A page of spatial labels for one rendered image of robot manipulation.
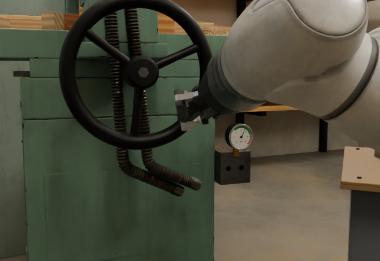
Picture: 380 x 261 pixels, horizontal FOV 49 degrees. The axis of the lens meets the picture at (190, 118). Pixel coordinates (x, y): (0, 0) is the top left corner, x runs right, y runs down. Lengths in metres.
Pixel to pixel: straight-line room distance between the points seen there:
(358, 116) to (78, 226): 0.71
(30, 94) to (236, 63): 0.59
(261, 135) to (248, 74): 3.68
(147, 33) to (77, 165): 0.33
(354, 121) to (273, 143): 3.74
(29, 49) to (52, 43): 0.05
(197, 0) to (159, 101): 2.84
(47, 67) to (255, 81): 0.59
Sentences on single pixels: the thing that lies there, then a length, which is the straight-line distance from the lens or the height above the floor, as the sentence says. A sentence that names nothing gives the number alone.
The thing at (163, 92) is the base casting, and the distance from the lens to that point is 0.97.
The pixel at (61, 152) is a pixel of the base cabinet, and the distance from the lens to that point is 0.95.
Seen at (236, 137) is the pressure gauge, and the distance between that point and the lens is 0.98.
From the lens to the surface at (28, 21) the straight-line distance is 1.10.
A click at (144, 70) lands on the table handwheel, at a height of 0.81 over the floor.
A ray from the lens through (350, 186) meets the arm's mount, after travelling 0.81.
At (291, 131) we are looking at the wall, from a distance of 4.30.
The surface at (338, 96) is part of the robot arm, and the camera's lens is 0.43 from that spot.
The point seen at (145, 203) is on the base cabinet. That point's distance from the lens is 1.00.
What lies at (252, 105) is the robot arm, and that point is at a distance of 0.51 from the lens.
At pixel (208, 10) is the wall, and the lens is 3.81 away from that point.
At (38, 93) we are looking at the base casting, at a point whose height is 0.77.
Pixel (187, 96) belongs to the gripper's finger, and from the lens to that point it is 0.59.
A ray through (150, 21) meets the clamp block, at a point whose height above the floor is 0.91.
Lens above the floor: 0.81
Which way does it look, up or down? 6 degrees down
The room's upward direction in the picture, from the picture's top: straight up
